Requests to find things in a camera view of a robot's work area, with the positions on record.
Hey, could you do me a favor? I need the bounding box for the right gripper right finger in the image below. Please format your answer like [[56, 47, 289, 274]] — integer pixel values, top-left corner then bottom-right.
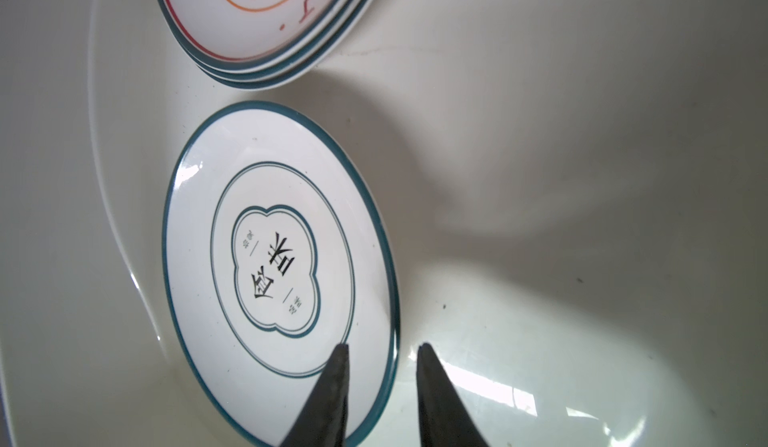
[[416, 343, 488, 446]]

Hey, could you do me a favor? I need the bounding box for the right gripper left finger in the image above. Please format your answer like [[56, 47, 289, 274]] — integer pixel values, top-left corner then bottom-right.
[[281, 344, 350, 447]]

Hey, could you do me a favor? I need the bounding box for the white plate black flower outline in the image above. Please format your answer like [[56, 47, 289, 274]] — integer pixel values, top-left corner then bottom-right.
[[162, 101, 400, 446]]

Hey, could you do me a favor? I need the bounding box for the green rim plate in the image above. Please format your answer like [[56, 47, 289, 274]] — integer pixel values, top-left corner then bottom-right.
[[198, 0, 373, 91]]

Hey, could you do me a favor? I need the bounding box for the large orange sunburst plate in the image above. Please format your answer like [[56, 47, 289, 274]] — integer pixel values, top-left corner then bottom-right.
[[157, 0, 348, 72]]

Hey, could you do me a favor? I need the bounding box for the white plastic bin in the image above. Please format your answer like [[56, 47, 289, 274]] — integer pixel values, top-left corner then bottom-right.
[[1, 0, 767, 446]]

